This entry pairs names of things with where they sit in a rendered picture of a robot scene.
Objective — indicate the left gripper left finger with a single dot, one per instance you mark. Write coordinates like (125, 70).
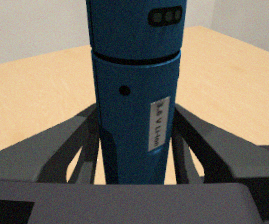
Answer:
(45, 156)

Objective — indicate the blue electric nut driver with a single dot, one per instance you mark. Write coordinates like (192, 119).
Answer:
(135, 53)

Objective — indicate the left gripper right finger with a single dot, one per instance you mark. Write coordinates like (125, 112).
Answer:
(224, 156)

